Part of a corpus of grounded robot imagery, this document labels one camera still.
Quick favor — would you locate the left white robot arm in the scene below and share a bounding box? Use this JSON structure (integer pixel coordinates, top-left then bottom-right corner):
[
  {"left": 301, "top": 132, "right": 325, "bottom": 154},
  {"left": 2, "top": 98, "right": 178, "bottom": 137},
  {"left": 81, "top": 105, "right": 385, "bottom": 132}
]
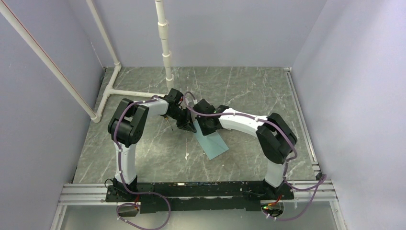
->
[{"left": 108, "top": 89, "right": 196, "bottom": 201}]

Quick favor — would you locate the white pvc pipe frame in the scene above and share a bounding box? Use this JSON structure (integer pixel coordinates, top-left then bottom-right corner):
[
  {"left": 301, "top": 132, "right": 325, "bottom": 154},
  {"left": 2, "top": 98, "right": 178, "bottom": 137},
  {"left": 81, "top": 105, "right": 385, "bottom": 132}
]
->
[{"left": 0, "top": 0, "right": 176, "bottom": 124}]

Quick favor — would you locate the light blue envelope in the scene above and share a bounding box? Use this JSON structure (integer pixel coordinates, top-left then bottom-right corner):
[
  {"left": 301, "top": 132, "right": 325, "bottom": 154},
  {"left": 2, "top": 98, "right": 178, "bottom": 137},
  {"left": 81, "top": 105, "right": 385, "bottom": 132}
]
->
[{"left": 193, "top": 120, "right": 229, "bottom": 160}]

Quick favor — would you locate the black handled small screwdriver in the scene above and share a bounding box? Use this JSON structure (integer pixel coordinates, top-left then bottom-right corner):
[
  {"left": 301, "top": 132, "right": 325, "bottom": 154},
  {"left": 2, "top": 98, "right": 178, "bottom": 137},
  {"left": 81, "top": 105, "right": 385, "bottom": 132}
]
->
[{"left": 164, "top": 116, "right": 174, "bottom": 131}]

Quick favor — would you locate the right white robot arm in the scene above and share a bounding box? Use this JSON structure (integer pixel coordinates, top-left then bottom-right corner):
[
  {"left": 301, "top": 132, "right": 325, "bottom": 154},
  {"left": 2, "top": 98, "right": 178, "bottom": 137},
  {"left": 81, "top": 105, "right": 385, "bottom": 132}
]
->
[{"left": 192, "top": 99, "right": 297, "bottom": 199}]

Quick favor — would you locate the aluminium extrusion frame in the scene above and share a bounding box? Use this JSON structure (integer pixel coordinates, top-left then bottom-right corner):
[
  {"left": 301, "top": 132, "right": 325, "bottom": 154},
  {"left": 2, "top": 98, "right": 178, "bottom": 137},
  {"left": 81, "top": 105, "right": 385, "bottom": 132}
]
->
[{"left": 50, "top": 68, "right": 346, "bottom": 230}]

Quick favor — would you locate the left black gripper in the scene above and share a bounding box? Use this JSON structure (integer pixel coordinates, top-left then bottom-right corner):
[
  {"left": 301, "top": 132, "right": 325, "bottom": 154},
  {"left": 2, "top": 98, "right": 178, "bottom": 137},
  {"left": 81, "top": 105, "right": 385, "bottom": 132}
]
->
[{"left": 168, "top": 107, "right": 196, "bottom": 133}]

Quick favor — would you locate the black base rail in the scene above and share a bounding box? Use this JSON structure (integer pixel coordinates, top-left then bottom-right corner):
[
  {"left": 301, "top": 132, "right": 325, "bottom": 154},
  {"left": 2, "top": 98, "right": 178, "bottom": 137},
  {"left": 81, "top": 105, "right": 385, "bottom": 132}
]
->
[{"left": 105, "top": 180, "right": 294, "bottom": 214}]

